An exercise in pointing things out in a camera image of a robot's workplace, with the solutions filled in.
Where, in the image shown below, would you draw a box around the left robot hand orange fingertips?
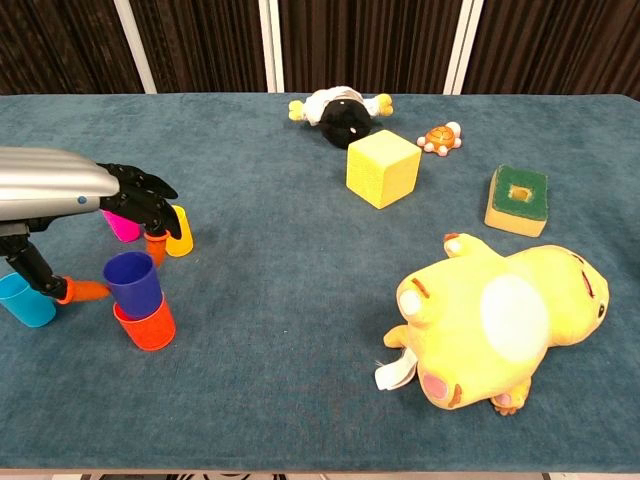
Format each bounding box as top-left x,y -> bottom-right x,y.
0,146 -> 184,306

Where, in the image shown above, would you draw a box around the pink plastic cup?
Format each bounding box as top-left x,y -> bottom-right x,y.
101,209 -> 144,244

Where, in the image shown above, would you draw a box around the light blue plastic cup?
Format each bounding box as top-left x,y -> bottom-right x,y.
0,272 -> 57,329

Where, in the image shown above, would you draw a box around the dark blue plastic cup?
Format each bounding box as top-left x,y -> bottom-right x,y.
102,251 -> 165,321

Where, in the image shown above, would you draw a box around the yellow plastic cup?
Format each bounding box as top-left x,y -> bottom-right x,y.
164,204 -> 195,258

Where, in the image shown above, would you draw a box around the orange plastic cup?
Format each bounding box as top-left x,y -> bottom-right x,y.
112,294 -> 177,352

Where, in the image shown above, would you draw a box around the blue felt table cover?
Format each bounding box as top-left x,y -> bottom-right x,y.
0,93 -> 640,474

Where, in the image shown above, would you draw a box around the black white plush doll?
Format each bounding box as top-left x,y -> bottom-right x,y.
288,85 -> 394,150

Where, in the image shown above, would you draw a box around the yellow foam cube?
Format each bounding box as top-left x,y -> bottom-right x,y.
345,129 -> 423,210

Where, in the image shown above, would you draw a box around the orange turtle toy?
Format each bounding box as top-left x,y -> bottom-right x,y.
416,121 -> 463,158

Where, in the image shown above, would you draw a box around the yellow plush duck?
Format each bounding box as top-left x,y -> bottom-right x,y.
373,232 -> 611,416

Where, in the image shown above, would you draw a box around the green yellow sponge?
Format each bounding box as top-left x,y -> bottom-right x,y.
483,164 -> 550,239

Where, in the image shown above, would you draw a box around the white partition post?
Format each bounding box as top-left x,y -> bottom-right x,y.
258,0 -> 285,94
443,0 -> 485,95
113,0 -> 158,95

